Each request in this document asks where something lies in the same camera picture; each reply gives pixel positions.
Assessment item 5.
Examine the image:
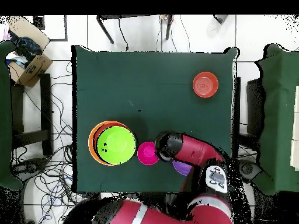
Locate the wide red bowl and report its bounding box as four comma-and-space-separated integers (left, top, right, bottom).
92, 122, 130, 163

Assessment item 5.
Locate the small orange bowl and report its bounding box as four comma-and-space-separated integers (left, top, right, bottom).
192, 71, 220, 99

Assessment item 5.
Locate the black metal table frame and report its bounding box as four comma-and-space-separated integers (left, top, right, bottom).
96, 14, 175, 44

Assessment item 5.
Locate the black chair base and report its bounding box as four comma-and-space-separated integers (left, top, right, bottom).
13, 157, 48, 179
238, 159, 262, 184

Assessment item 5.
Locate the black bench stand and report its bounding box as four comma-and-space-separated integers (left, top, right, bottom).
10, 73, 54, 156

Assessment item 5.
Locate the dark green table cloth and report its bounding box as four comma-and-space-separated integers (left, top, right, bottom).
74, 45, 238, 193

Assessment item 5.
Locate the green covered table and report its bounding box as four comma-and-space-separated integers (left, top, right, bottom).
0, 40, 24, 191
253, 44, 299, 195

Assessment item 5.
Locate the purple bowl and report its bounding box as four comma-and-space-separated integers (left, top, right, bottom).
172, 160, 194, 177

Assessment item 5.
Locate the person's foot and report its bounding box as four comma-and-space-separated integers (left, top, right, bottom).
213, 14, 229, 25

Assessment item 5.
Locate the green bowl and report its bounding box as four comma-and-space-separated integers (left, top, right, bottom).
96, 125, 138, 166

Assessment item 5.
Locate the cardboard box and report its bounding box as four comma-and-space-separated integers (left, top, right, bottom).
8, 16, 53, 88

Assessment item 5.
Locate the tangle of black cables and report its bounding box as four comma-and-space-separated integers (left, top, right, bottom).
11, 60, 94, 224

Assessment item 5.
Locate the large orange bowl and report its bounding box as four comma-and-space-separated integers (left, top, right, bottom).
88, 120, 124, 167

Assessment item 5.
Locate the pink bowl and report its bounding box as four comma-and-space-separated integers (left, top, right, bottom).
137, 141, 160, 166

